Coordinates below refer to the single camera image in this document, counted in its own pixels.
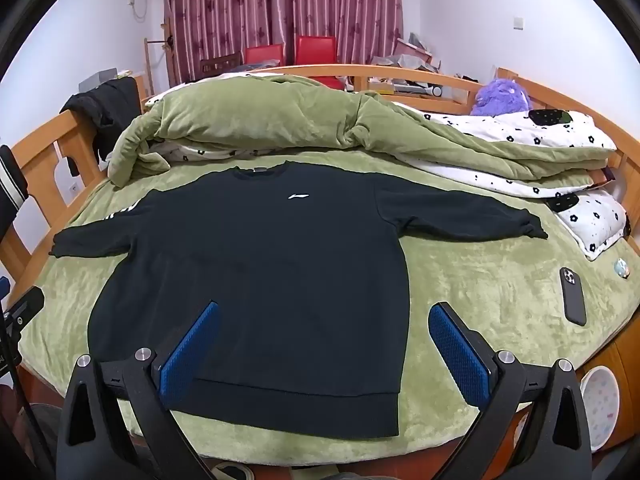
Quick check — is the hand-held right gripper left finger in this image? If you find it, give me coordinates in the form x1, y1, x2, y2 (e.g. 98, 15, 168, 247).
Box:
56, 301, 222, 480

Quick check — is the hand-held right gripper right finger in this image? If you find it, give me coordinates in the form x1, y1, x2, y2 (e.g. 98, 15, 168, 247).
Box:
427, 301, 593, 480

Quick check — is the black sweatshirt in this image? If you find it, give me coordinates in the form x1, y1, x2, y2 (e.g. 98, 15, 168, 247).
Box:
49, 161, 550, 438

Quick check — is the green plush bed sheet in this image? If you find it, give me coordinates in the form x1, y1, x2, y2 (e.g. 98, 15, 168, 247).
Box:
17, 150, 640, 473

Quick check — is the black white striped cloth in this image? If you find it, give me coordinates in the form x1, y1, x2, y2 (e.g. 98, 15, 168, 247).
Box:
0, 145, 28, 256

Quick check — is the black smartphone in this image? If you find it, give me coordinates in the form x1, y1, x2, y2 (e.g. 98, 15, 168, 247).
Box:
559, 266, 587, 327

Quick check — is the white star-print bin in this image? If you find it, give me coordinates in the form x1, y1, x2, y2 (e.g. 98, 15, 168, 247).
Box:
580, 366, 621, 453

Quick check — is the white floral pillow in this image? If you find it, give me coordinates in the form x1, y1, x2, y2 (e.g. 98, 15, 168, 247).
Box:
545, 187, 628, 261

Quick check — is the black jacket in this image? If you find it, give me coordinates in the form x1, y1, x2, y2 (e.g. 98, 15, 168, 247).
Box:
60, 77, 141, 166

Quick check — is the grey box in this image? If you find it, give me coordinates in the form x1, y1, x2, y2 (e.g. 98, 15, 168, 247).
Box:
80, 67, 121, 91

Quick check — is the green quilt with floral lining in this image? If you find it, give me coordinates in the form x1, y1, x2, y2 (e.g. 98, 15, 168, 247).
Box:
107, 74, 618, 198

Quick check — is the purple plush toy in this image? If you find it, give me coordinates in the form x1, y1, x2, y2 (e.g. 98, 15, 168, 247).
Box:
470, 78, 531, 117

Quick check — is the wooden coat rack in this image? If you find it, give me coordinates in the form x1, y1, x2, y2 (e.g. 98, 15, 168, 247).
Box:
144, 10, 176, 96

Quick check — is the white grey appliance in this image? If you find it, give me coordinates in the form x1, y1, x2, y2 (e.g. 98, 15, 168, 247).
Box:
390, 82, 443, 98

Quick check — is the dark wooden chair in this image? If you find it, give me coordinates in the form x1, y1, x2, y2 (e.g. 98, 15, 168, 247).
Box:
200, 52, 243, 78

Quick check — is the red chair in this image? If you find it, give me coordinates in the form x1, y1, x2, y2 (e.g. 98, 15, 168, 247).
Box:
244, 44, 285, 68
294, 35, 338, 92

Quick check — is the pile of boxes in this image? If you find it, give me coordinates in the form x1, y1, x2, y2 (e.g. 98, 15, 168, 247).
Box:
370, 32, 443, 73

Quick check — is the maroon floral curtain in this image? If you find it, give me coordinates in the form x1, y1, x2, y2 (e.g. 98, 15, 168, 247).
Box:
164, 0, 404, 86

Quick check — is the wooden bed frame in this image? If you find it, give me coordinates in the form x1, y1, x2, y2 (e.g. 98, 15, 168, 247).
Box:
0, 63, 640, 461

